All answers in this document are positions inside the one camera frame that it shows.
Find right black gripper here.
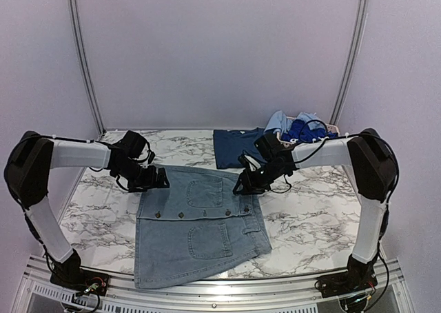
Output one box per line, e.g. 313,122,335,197
233,161,286,194

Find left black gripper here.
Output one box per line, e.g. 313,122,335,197
115,159,170,192

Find dark blue t-shirt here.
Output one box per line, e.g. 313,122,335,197
213,128,264,170

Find light blue denim jeans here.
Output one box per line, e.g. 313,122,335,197
134,165,272,290

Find pink plastic laundry basket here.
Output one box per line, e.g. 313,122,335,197
276,124,340,144

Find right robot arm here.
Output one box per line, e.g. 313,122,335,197
233,128,399,291

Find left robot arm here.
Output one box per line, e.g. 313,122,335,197
3,131,170,289

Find light blue cloth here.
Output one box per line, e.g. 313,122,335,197
264,110,292,134

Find royal blue printed garment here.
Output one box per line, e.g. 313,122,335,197
287,119,338,143

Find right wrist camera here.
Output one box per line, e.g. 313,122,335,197
238,152,262,172

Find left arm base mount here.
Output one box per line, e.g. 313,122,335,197
50,267,110,296

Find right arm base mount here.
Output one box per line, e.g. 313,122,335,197
314,270,378,298

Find left aluminium corner post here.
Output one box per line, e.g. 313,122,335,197
68,0,106,136

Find aluminium corner post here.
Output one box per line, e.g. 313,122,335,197
68,0,106,136
330,0,369,125

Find right aluminium corner post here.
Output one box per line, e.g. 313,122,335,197
330,0,369,125

